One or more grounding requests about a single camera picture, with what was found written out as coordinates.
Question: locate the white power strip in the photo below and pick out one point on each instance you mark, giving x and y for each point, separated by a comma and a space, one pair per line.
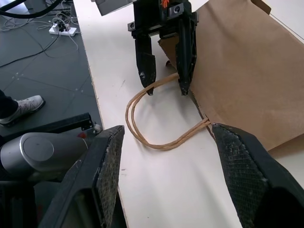
69, 31

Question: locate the brown paper bag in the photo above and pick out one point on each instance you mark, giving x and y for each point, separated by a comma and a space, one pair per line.
237, 71

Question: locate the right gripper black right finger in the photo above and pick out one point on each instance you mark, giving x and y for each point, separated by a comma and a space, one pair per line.
251, 180

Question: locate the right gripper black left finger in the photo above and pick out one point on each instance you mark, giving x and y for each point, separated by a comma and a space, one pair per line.
95, 180

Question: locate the black frame with caster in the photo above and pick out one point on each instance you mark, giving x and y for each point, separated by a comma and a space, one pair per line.
71, 121

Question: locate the light grey sneaker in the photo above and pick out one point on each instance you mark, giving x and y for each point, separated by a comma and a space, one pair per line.
25, 108

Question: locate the dark trouser leg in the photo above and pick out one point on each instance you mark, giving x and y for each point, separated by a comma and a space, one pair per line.
7, 104

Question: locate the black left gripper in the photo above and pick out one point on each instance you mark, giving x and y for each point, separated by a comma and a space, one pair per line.
152, 14

